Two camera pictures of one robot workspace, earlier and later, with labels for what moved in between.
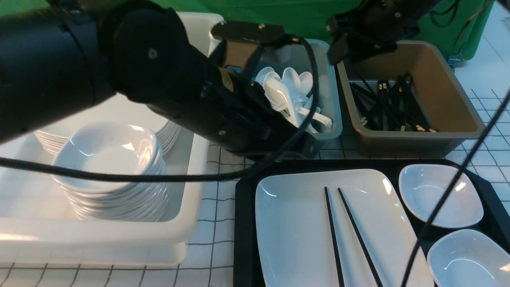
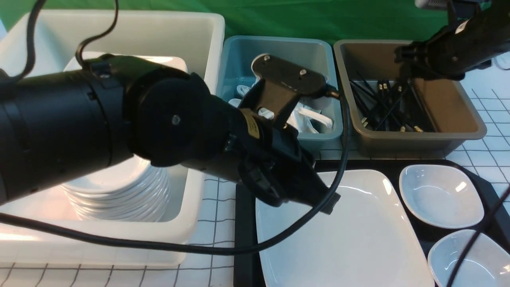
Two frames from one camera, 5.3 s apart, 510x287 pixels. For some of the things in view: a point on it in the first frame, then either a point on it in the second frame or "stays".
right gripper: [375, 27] → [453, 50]
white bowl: [468, 258] stays
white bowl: [423, 185] stays
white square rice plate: [294, 235] stays
